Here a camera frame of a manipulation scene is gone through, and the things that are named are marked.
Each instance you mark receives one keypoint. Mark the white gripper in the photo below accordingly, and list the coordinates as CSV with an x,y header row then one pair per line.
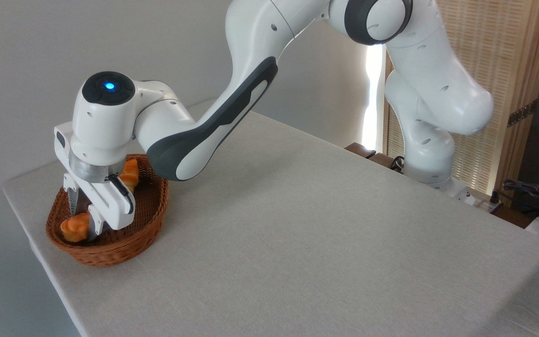
x,y
115,206

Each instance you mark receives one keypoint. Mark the round orange bread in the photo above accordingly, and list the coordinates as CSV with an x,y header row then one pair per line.
x,y
75,228

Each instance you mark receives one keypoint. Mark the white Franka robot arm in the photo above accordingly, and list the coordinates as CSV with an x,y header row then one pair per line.
x,y
194,135

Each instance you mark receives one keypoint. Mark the brown wicker basket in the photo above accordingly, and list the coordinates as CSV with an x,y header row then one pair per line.
x,y
143,220

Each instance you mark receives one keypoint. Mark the long braided bread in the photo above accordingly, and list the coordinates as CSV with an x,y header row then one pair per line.
x,y
131,175

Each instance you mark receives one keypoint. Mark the light grey tablecloth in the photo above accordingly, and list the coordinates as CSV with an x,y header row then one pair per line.
x,y
344,243

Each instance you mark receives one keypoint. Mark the dark brown wooden furniture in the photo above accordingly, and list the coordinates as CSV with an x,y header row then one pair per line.
x,y
360,150

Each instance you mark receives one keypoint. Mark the wooden slatted screen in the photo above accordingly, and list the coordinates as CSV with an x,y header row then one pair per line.
x,y
513,51

